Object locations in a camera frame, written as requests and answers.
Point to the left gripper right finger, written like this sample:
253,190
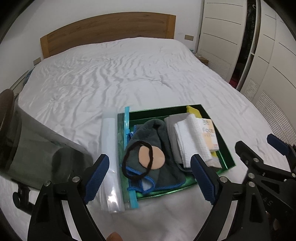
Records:
250,220

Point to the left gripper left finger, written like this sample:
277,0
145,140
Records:
48,221

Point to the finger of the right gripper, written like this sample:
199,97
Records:
282,147
250,159

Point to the white waffle cloth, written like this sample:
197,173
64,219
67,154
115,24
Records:
187,147

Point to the beige round sponge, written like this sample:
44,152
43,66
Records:
156,156

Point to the dark teal towel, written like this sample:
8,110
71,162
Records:
169,175

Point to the person left hand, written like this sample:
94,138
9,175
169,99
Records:
114,237

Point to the clear zip bag blue seal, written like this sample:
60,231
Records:
110,193

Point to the yellow cloth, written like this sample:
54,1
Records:
196,115

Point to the green tray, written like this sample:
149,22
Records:
127,123

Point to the white sliding wardrobe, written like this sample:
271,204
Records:
251,45

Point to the wooden nightstand right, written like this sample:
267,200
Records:
203,60

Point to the white bed sheet mattress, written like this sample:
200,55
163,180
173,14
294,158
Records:
68,92

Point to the white radiator cover cabinet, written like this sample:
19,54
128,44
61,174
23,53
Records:
17,87

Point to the wooden headboard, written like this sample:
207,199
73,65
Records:
106,28

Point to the wall socket plate right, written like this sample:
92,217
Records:
189,37

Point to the wall socket plate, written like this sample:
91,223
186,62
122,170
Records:
37,61
189,37

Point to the wall socket plate left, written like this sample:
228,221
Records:
37,61

